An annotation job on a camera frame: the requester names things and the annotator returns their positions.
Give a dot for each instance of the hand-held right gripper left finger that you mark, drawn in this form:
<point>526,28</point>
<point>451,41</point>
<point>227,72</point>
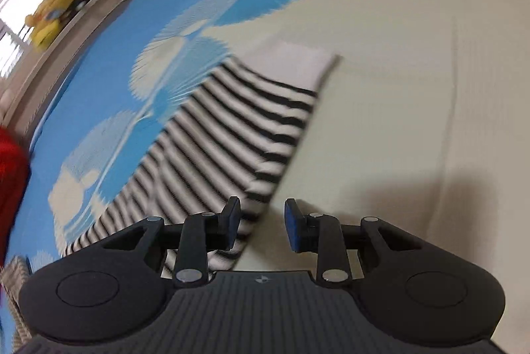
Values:
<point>232,223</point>

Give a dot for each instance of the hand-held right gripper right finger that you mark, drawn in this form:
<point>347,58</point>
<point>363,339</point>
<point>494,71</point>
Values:
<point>293,227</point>

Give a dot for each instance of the black and white striped garment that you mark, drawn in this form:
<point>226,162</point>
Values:
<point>232,130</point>

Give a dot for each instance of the blue and white printed blanket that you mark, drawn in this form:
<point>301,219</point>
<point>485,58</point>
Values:
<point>393,47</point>

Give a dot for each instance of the red knitted cloth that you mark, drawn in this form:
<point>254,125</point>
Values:
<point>10,188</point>

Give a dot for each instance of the beige patterned cloth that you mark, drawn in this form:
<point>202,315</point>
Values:
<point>16,296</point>

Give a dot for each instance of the yellow plush toy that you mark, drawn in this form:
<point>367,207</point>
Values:
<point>51,12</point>

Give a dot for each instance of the window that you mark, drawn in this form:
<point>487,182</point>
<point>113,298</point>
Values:
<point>18,2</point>

